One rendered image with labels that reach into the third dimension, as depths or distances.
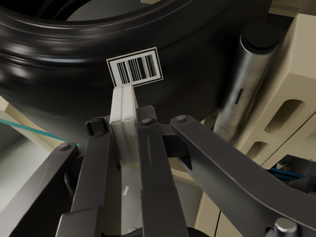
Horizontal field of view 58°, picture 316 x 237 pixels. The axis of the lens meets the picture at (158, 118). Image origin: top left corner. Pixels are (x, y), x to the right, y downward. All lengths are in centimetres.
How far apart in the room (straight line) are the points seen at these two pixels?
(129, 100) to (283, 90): 23
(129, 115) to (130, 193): 81
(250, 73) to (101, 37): 19
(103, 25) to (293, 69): 22
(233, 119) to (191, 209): 48
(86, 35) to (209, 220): 67
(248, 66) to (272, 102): 6
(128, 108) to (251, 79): 26
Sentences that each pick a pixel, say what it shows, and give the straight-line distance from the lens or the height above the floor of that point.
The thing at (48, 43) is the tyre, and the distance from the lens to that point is 38.
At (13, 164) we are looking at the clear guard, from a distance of 110.
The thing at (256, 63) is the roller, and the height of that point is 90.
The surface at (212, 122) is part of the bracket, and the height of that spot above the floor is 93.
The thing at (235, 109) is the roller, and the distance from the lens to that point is 49.
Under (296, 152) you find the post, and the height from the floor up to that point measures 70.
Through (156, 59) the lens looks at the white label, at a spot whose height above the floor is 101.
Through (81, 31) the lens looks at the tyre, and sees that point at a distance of 37.
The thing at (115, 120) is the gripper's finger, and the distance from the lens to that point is 16.
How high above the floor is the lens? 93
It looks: 11 degrees up
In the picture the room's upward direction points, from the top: 75 degrees counter-clockwise
